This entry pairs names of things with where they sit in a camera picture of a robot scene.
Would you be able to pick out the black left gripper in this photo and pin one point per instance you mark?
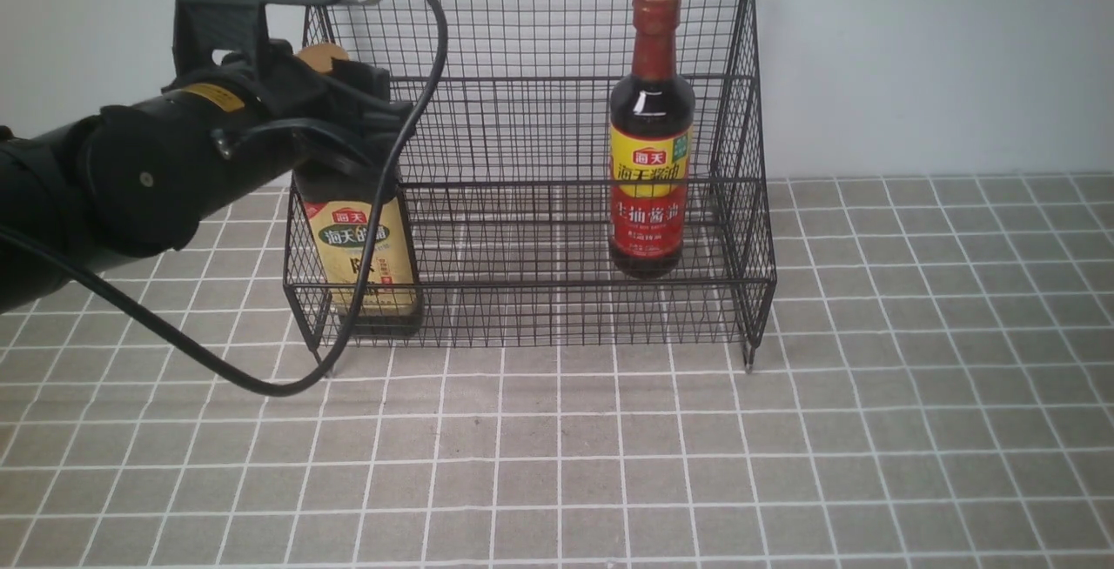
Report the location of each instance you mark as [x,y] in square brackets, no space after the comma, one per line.
[266,110]

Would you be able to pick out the red label soy sauce bottle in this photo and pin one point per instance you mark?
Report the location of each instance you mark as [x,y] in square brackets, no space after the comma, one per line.
[651,118]

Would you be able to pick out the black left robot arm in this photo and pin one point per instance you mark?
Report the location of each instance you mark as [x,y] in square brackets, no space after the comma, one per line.
[133,181]

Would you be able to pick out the black wire mesh rack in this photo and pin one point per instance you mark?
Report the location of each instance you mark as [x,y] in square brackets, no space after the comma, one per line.
[506,186]

